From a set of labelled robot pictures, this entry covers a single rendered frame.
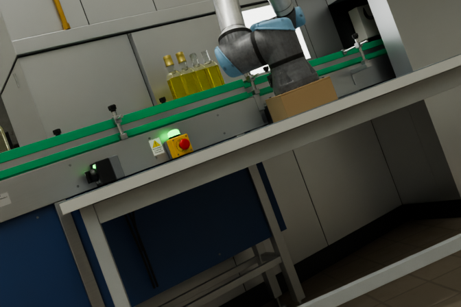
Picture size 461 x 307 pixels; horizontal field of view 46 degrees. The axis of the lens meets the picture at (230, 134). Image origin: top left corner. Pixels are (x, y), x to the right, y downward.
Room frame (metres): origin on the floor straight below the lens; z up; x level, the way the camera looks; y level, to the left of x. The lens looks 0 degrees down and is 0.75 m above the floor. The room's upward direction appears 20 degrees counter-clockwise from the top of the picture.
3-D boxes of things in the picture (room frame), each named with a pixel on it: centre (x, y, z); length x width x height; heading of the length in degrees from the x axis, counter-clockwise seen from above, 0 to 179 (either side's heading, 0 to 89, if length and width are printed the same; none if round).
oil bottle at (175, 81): (2.24, 0.13, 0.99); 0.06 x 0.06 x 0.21; 29
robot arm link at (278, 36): (1.73, -0.24, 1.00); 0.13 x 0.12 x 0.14; 72
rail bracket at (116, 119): (1.91, 0.35, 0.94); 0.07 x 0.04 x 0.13; 30
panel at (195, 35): (2.55, -0.13, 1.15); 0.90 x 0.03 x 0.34; 120
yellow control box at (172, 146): (1.98, 0.19, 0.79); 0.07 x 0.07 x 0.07; 30
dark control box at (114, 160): (1.83, 0.43, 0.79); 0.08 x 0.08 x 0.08; 30
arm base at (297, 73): (1.74, -0.25, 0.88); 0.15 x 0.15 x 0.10
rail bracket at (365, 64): (2.58, -0.70, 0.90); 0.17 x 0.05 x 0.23; 30
